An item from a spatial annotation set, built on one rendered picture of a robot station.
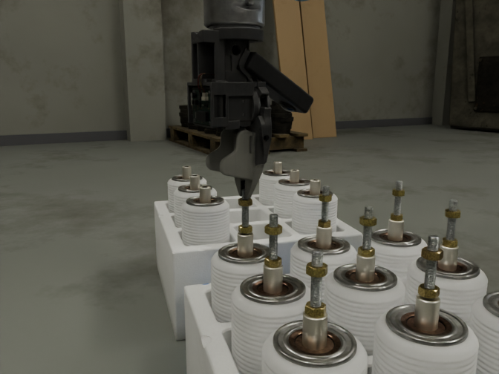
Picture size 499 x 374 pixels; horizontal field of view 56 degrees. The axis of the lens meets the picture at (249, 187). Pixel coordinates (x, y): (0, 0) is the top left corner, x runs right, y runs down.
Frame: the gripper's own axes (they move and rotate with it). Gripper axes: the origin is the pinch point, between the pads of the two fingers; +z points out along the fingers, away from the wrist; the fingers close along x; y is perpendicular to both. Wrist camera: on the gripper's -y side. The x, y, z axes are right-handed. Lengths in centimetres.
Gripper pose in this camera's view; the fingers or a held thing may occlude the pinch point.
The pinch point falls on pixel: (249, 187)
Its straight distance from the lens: 63.1
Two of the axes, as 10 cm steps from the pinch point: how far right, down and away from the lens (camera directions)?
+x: 5.0, 1.9, -8.4
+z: 0.0, 9.8, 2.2
